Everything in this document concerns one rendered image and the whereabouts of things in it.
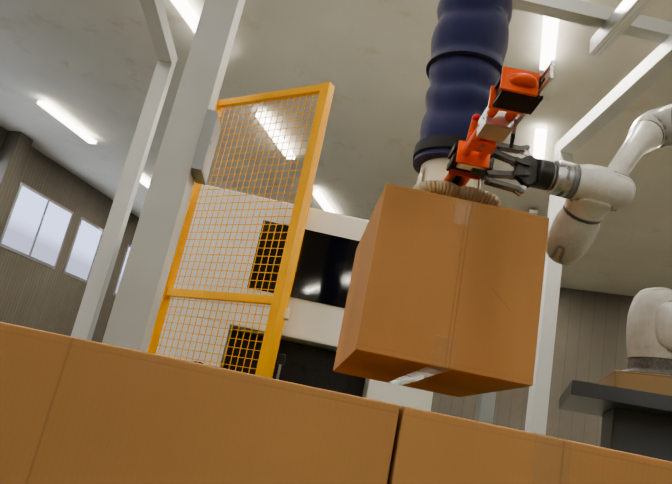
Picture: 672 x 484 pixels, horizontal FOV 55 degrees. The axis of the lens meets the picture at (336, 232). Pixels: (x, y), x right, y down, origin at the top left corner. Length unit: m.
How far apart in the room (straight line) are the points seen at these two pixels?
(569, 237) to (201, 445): 1.20
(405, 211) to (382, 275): 0.16
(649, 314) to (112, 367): 1.65
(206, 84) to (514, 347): 2.10
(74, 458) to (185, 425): 0.13
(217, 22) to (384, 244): 2.06
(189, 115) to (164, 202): 0.43
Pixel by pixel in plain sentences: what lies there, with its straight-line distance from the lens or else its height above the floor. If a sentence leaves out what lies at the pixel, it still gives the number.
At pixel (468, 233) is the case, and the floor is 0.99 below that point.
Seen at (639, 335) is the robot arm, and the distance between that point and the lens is 2.14.
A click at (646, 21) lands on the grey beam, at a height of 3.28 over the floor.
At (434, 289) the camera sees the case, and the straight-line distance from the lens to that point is 1.49.
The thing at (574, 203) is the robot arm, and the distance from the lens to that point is 1.73.
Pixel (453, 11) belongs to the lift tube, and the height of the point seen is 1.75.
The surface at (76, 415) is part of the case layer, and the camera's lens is 0.86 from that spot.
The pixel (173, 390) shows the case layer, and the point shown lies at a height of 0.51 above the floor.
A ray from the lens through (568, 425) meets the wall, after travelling 13.10.
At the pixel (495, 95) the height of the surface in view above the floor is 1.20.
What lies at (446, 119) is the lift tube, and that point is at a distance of 1.88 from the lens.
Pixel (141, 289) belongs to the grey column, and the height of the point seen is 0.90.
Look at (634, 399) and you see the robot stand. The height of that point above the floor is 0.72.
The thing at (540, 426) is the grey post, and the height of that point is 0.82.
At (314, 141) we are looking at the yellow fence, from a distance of 3.12.
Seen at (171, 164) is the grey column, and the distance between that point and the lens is 3.01.
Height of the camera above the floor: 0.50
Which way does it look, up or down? 17 degrees up
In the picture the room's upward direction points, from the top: 12 degrees clockwise
